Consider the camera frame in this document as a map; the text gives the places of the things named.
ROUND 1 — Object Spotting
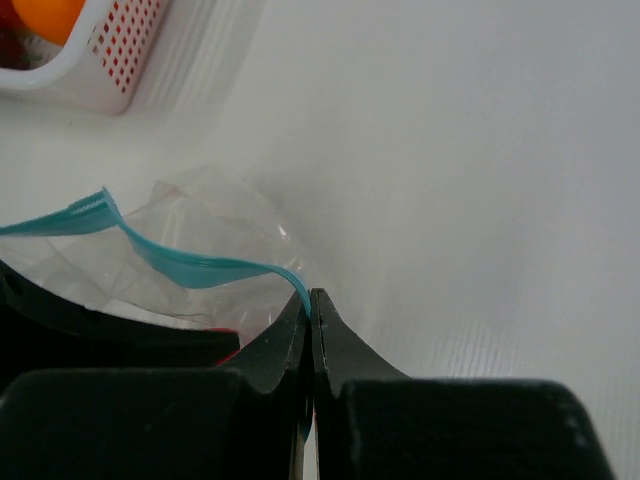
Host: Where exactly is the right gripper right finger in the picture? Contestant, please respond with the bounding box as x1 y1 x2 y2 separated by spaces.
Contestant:
310 289 614 479

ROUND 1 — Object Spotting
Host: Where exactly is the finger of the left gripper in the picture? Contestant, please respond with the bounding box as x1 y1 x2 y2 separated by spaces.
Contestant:
1 263 215 389

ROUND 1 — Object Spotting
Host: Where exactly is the fake orange fruit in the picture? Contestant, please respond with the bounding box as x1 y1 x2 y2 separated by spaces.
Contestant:
12 0 85 46

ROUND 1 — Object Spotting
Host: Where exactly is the clear zip top bag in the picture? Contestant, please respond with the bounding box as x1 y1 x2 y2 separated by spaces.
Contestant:
0 164 314 466

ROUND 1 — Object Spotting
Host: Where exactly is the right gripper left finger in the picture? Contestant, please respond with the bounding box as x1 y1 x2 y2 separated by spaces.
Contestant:
1 297 309 479

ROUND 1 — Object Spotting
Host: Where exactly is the white plastic basket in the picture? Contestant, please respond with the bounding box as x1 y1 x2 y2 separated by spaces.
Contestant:
1 0 170 114

